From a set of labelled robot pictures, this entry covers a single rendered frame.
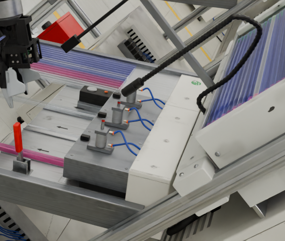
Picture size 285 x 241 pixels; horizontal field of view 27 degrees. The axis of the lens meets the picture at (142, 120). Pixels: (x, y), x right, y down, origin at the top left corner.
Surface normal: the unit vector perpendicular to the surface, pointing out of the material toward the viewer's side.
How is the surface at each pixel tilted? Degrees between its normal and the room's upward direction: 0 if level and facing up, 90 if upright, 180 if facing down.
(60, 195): 90
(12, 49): 90
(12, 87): 81
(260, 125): 90
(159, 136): 43
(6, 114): 0
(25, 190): 90
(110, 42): 0
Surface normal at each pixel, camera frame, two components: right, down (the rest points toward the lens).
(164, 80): 0.12, -0.88
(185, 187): -0.26, 0.43
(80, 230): 0.74, -0.49
